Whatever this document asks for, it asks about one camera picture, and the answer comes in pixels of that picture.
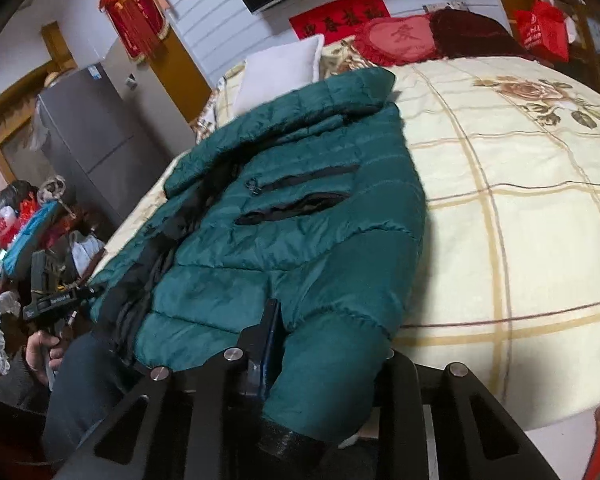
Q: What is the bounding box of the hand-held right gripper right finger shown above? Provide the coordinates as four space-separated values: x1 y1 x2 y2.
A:
370 349 561 480

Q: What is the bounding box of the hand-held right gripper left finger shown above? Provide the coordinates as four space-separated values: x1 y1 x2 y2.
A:
55 300 281 480

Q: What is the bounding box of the green puffer jacket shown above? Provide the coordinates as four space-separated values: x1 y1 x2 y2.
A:
87 67 428 461

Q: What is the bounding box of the person's left forearm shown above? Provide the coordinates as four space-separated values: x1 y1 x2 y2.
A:
0 349 49 413

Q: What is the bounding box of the person's left hand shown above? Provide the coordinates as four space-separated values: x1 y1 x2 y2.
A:
25 330 64 387

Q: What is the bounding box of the white plastic bag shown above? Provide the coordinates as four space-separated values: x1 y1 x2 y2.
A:
69 232 107 277

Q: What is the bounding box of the blue cloth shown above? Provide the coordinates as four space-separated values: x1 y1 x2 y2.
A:
2 200 64 277

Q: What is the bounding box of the person's leg in jeans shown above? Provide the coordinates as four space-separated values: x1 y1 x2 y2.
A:
42 331 151 463

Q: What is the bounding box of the grey refrigerator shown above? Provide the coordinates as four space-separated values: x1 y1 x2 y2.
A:
35 62 177 231

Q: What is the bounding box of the bed with floral checked sheet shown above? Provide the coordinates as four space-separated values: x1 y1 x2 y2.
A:
87 42 600 432

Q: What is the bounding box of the white pillow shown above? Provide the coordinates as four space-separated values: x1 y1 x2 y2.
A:
232 34 326 116

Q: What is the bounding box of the red paper banner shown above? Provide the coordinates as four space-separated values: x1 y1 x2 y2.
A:
289 0 391 41

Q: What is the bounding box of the red heart-shaped cushion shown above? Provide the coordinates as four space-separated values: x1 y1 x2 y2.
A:
352 15 443 67

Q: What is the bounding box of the dark red velvet cushion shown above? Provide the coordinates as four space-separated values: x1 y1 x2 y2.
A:
430 9 537 61

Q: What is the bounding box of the red shopping bag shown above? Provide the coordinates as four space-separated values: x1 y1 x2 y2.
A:
511 0 571 63

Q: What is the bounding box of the wooden chair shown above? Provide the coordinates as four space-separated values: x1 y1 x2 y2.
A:
535 0 600 97

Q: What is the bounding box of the red tasselled wall hanging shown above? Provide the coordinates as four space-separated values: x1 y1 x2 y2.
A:
98 0 171 66

